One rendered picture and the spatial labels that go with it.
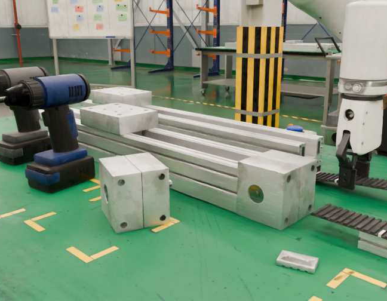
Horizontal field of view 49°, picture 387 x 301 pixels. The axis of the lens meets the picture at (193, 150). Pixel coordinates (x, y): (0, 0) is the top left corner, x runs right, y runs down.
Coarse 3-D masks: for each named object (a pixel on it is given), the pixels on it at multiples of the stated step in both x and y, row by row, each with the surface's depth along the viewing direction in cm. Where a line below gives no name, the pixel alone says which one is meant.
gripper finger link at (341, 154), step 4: (348, 132) 77; (344, 136) 77; (348, 136) 76; (344, 140) 76; (348, 140) 76; (340, 144) 76; (344, 144) 76; (348, 144) 76; (340, 148) 76; (344, 148) 76; (336, 152) 76; (340, 152) 76; (344, 152) 76; (336, 156) 76; (340, 156) 76; (344, 156) 76; (340, 160) 77; (344, 160) 76
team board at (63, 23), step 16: (48, 0) 645; (64, 0) 634; (80, 0) 623; (96, 0) 612; (112, 0) 602; (128, 0) 591; (48, 16) 653; (64, 16) 641; (80, 16) 630; (96, 16) 619; (112, 16) 608; (128, 16) 598; (64, 32) 648; (80, 32) 637; (96, 32) 626; (112, 32) 615; (128, 32) 604
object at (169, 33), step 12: (168, 0) 1086; (216, 0) 981; (156, 12) 1067; (168, 12) 1094; (216, 12) 988; (168, 24) 1104; (192, 24) 1055; (216, 24) 996; (168, 36) 1112; (216, 36) 1003; (168, 48) 1122; (168, 60) 1131; (216, 60) 1019; (156, 72) 1101; (216, 72) 1033
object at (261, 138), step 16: (160, 112) 123; (176, 112) 118; (160, 128) 113; (176, 128) 108; (192, 128) 104; (208, 128) 100; (224, 128) 98; (240, 128) 103; (256, 128) 99; (272, 128) 98; (240, 144) 94; (256, 144) 92; (272, 144) 88; (288, 144) 85; (304, 144) 85; (320, 144) 90; (320, 160) 92
